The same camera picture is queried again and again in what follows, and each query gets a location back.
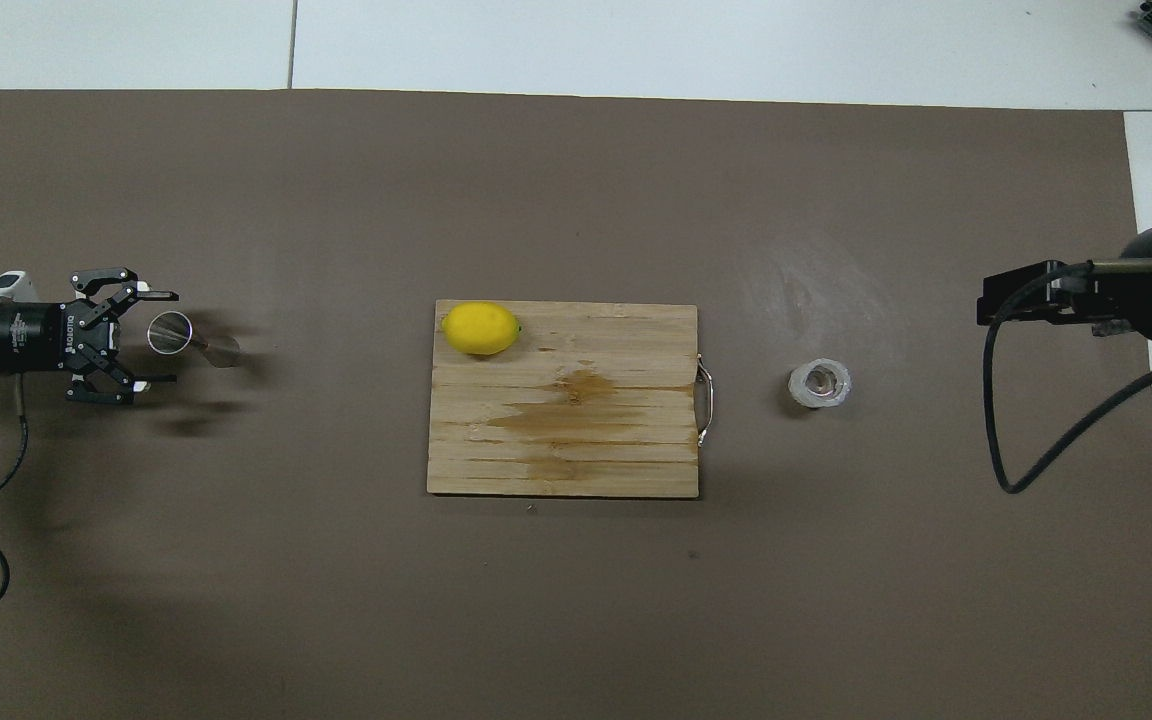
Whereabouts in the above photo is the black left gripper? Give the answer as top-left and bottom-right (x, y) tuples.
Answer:
(0, 266), (180, 406)

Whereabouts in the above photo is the steel double jigger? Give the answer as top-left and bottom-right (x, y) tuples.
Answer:
(146, 311), (242, 369)

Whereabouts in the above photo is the small clear glass cup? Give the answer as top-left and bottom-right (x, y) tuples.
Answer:
(787, 358), (852, 410)

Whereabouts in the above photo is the brown table mat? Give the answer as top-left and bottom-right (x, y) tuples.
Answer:
(0, 88), (1152, 720)

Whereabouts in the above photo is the yellow lemon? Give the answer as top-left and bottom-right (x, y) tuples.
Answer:
(441, 301), (523, 357)

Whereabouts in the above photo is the wooden cutting board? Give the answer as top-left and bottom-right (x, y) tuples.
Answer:
(426, 300), (717, 499)

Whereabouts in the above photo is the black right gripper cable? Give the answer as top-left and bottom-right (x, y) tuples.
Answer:
(981, 258), (1152, 495)

